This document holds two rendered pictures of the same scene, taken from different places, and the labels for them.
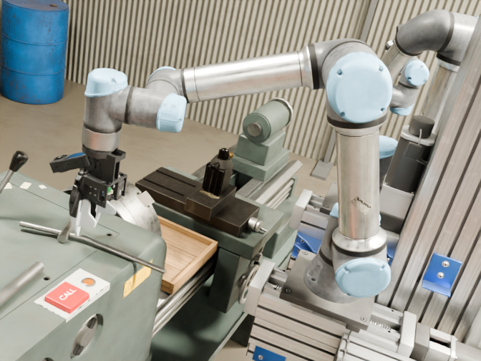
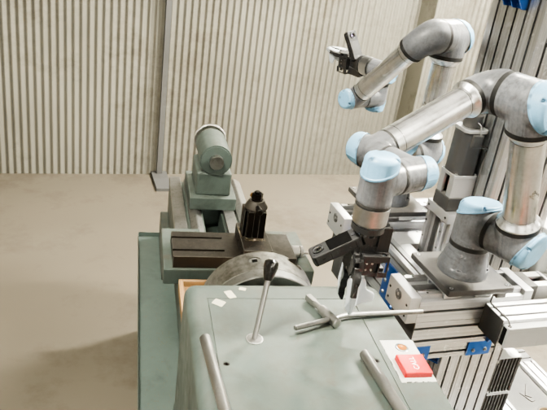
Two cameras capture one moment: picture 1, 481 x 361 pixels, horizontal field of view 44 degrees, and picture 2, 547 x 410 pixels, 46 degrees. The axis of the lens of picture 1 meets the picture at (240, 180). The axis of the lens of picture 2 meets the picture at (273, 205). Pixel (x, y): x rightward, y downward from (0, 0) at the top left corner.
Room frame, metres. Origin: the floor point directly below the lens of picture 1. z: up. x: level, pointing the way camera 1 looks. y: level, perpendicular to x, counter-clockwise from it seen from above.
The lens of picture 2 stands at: (0.17, 1.13, 2.06)
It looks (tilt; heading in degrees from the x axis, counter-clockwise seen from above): 25 degrees down; 327
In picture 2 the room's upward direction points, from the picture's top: 8 degrees clockwise
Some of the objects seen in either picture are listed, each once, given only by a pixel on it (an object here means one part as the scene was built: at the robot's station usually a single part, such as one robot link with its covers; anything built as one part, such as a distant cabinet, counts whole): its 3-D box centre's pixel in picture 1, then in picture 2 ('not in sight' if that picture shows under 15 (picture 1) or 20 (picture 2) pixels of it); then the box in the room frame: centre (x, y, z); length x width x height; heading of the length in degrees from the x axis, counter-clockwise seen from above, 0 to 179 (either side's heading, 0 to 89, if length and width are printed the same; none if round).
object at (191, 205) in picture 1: (211, 198); (252, 242); (1.86, 0.09, 1.00); 0.20 x 0.10 x 0.05; 161
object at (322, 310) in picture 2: (70, 225); (321, 310); (1.11, 0.35, 1.27); 0.12 x 0.02 x 0.02; 2
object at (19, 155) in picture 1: (18, 161); (270, 269); (1.14, 0.48, 1.38); 0.04 x 0.03 x 0.05; 161
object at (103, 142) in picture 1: (101, 135); (369, 213); (1.08, 0.29, 1.51); 0.08 x 0.08 x 0.05
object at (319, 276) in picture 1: (337, 268); (466, 255); (1.26, -0.29, 1.21); 0.15 x 0.15 x 0.10
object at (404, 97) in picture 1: (399, 97); (373, 97); (2.03, -0.47, 1.46); 0.11 x 0.08 x 0.11; 98
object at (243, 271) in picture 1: (243, 266); not in sight; (1.87, -0.08, 0.73); 0.27 x 0.12 x 0.27; 161
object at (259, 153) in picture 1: (263, 135); (212, 165); (2.51, -0.06, 1.01); 0.30 x 0.20 x 0.29; 161
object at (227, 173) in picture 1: (216, 177); (253, 220); (1.88, 0.08, 1.07); 0.07 x 0.07 x 0.10; 71
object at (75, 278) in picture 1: (72, 303); (404, 370); (0.90, 0.27, 1.23); 0.13 x 0.08 x 0.06; 161
